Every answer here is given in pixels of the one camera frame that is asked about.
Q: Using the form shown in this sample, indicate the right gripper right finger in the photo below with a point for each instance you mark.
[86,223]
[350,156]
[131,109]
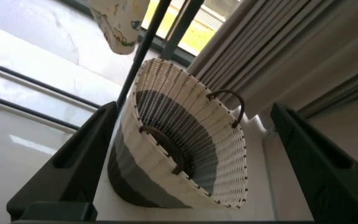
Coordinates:
[331,180]

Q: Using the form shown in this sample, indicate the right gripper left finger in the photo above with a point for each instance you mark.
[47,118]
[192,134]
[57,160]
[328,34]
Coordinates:
[70,180]

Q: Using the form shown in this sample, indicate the cream printed garment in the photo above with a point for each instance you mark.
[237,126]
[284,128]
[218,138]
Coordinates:
[120,25]

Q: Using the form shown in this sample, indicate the white laundry basket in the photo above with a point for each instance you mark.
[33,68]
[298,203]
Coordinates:
[154,174]

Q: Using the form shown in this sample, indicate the black clothes rack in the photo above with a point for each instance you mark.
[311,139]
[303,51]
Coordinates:
[148,40]

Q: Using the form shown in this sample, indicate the grey curtain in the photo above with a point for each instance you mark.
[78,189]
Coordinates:
[275,46]

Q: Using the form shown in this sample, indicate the window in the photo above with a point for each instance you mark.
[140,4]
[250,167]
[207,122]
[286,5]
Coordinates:
[180,31]

